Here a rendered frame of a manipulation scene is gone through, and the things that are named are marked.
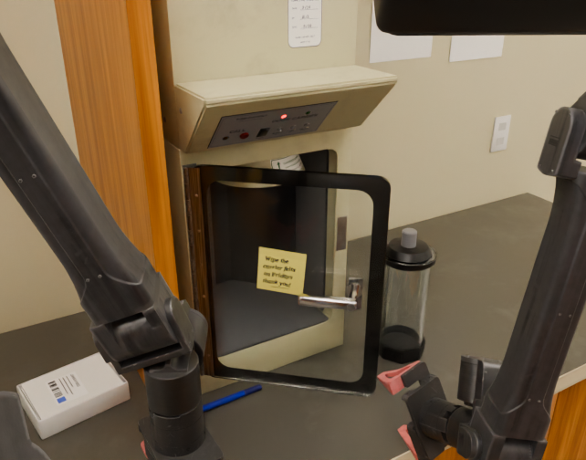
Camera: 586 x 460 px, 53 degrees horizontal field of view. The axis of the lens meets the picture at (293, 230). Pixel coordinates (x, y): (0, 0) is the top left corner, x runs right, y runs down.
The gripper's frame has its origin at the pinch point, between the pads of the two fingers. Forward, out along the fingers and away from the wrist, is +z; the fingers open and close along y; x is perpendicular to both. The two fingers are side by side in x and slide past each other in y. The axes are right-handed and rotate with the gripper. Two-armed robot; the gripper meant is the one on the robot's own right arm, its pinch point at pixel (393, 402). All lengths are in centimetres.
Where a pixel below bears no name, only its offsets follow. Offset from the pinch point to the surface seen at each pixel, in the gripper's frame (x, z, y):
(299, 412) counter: 8.5, 17.5, -1.4
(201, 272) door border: 15.1, 17.5, 29.3
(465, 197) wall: -92, 66, 4
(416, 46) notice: -74, 47, 53
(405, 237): -21.7, 11.3, 19.2
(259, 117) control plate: 3.4, 1.1, 48.9
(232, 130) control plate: 6.9, 3.6, 48.6
